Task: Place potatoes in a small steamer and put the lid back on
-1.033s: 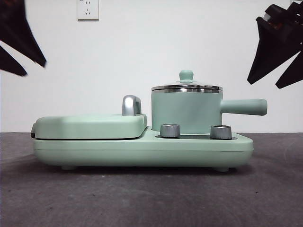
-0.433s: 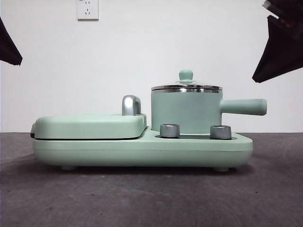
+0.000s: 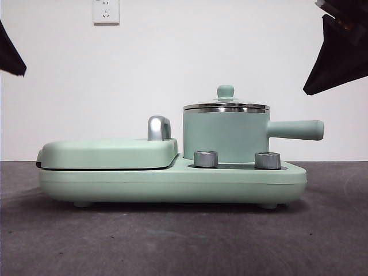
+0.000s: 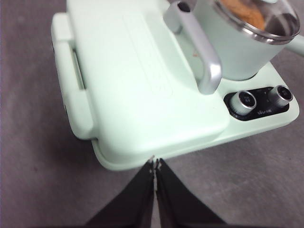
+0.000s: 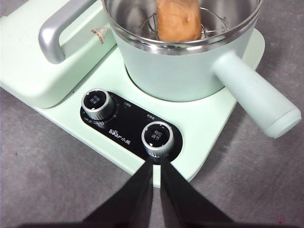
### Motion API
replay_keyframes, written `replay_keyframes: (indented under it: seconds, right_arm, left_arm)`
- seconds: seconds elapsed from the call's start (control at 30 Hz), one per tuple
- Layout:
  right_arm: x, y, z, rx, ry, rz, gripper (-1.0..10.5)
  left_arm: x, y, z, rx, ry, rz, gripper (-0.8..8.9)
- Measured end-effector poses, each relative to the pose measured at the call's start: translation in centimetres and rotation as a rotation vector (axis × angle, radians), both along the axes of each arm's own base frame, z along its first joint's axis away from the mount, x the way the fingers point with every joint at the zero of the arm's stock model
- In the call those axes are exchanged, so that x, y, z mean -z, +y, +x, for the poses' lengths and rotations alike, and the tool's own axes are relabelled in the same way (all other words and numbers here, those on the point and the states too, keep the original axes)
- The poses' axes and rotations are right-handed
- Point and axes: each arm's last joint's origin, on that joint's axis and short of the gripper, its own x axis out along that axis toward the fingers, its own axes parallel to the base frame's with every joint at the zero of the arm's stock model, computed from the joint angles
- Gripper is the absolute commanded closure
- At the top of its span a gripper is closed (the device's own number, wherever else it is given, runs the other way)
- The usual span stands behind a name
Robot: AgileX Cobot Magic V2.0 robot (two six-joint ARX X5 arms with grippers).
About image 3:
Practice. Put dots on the white wall socket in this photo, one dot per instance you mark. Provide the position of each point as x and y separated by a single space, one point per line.
105 11

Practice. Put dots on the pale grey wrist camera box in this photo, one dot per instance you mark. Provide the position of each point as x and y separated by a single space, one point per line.
323 3

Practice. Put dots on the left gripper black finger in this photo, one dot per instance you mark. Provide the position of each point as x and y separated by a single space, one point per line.
10 54

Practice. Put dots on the glass lid green knob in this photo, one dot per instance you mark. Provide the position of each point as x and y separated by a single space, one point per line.
225 91

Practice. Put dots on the silver control knob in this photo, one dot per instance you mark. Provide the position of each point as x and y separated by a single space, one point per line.
205 158
267 160

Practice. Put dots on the mint green breakfast machine base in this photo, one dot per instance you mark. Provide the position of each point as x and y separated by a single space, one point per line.
172 184

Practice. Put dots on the mint green hinged griddle cover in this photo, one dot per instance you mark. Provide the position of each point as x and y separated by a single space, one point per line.
109 153

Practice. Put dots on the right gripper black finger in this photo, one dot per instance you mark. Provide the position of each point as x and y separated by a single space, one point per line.
336 63

